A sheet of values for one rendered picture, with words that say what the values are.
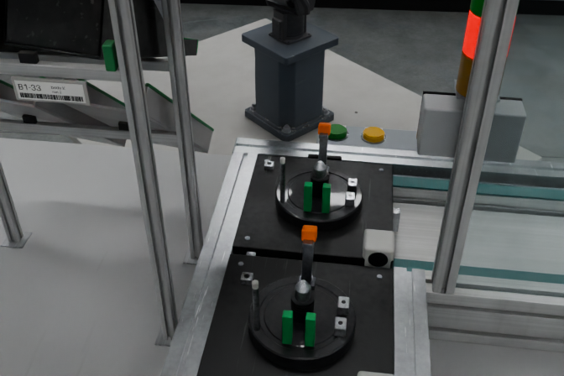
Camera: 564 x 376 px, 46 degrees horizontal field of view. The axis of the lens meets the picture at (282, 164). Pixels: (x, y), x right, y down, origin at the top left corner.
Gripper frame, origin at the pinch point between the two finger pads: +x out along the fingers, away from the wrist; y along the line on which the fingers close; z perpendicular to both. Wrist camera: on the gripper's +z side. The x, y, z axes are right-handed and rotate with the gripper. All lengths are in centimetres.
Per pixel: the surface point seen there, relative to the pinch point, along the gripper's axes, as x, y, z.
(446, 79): -181, 2, -187
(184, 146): 16.4, 8.4, -16.7
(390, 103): -37, 22, -57
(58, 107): 20.8, -7.5, -7.5
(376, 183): 2.4, 32.6, -35.1
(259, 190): 11.4, 15.5, -31.4
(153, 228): 32.5, 13.3, -13.7
